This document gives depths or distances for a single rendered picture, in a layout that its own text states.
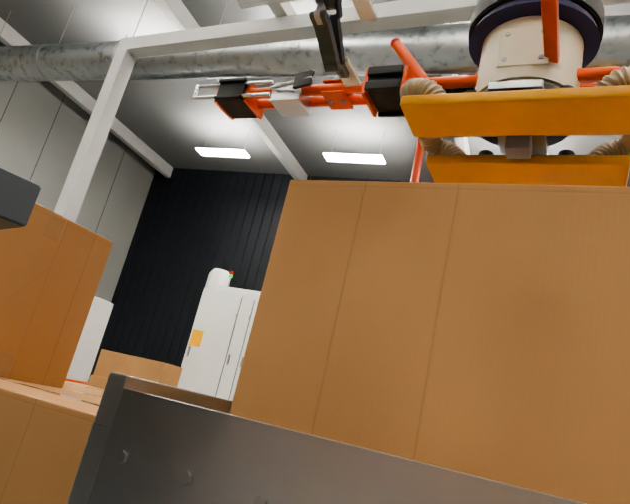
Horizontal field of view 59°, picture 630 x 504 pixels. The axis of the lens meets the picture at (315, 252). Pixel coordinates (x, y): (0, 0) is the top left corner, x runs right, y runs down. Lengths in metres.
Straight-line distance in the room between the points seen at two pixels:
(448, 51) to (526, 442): 6.37
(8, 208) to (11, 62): 10.10
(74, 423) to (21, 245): 0.60
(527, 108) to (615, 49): 5.91
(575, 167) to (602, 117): 0.15
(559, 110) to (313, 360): 0.50
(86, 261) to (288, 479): 1.10
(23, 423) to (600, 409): 0.84
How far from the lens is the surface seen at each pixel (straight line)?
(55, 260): 1.51
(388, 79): 1.10
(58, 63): 9.88
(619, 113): 0.92
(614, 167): 1.06
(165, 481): 0.65
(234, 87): 1.27
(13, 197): 0.55
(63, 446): 0.98
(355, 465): 0.55
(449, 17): 3.80
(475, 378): 0.69
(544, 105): 0.90
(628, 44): 6.81
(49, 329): 1.53
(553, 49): 0.99
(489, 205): 0.75
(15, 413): 1.07
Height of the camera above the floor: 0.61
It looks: 16 degrees up
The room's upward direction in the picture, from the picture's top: 13 degrees clockwise
